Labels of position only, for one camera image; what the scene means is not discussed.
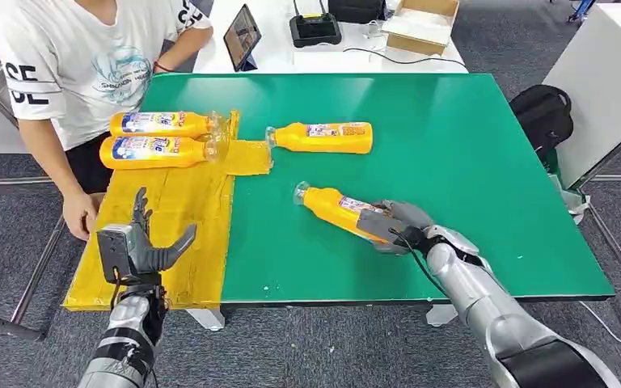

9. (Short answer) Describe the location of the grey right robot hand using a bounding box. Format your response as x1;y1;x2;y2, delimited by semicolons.
356;199;437;257

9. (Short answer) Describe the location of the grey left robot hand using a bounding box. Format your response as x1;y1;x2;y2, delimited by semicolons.
128;187;198;276

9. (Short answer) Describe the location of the orange drink bottle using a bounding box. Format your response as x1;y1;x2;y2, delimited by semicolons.
264;121;374;156
293;180;397;247
99;133;221;171
108;111;225;140

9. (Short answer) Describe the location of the yellow sheet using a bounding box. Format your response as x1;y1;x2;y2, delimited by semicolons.
62;109;275;314

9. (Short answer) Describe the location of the green mat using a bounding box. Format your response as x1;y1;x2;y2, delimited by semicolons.
140;72;616;305

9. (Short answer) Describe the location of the person's right hand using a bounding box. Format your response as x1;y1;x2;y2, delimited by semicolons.
62;188;106;243

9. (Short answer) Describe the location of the white table foot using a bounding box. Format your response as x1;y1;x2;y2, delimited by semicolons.
548;173;592;226
185;308;227;332
425;302;459;328

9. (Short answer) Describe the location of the black backpack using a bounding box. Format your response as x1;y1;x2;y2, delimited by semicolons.
509;83;576;162

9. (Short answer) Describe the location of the cardboard box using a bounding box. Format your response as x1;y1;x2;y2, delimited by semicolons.
381;0;461;57

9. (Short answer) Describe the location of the black charger device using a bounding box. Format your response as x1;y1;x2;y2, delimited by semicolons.
289;0;343;49

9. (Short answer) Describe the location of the black bag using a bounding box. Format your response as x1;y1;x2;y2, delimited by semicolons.
327;0;389;26

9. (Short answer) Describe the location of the person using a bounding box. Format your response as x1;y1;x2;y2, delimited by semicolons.
0;0;215;243

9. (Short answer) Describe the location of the black tablet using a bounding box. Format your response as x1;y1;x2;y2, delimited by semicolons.
222;3;264;74

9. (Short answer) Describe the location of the white cabinet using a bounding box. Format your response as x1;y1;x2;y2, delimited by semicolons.
541;2;621;190

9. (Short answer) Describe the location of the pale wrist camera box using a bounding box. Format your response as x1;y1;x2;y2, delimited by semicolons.
95;224;137;285

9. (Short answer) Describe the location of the black cable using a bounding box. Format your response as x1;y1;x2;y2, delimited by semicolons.
341;46;468;69

